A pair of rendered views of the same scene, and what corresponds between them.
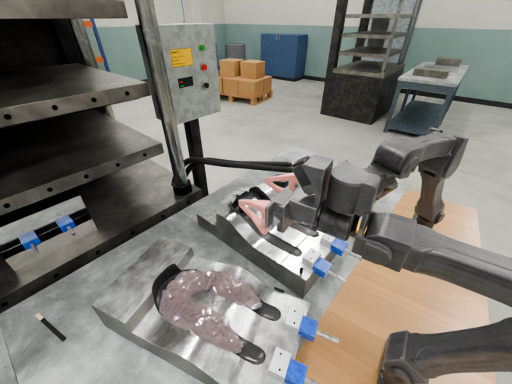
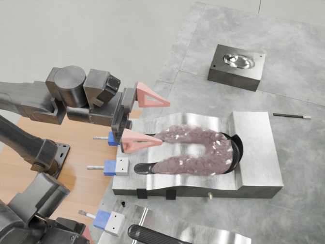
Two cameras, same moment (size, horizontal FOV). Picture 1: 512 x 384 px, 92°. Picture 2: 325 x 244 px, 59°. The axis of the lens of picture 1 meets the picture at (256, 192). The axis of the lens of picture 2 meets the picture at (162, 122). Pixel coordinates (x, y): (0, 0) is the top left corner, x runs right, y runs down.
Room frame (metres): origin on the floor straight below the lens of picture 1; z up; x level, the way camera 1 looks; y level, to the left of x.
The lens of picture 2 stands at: (0.72, -0.12, 1.69)
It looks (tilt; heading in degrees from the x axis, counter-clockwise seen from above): 57 degrees down; 158
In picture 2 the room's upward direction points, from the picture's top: straight up
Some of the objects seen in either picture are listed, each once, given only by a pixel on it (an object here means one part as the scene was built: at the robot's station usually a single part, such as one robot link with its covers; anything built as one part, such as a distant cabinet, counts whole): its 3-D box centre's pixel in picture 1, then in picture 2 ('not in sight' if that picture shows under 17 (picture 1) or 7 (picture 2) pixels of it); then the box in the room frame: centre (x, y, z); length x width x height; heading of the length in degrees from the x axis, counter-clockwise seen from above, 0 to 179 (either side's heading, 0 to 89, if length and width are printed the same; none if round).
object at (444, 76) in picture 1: (429, 93); not in sight; (4.29, -2.85, 0.46); 1.90 x 0.70 x 0.92; 142
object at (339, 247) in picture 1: (341, 248); not in sight; (0.55, -0.27, 0.89); 0.13 x 0.05 x 0.05; 49
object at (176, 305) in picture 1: (206, 298); (193, 148); (0.37, 0.13, 0.90); 0.26 x 0.18 x 0.08; 66
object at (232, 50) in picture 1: (235, 62); not in sight; (7.78, 0.57, 0.44); 0.59 x 0.59 x 0.88
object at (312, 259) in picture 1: (324, 269); (99, 219); (0.46, -0.20, 0.89); 0.13 x 0.05 x 0.05; 49
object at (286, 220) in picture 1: (305, 209); (110, 113); (0.36, -0.09, 1.20); 0.10 x 0.07 x 0.07; 147
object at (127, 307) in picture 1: (206, 309); (193, 152); (0.36, 0.13, 0.86); 0.50 x 0.26 x 0.11; 66
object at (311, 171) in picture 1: (307, 186); (107, 97); (0.36, -0.09, 1.25); 0.07 x 0.06 x 0.11; 147
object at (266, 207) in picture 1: (262, 206); (147, 105); (0.37, -0.01, 1.20); 0.09 x 0.07 x 0.07; 57
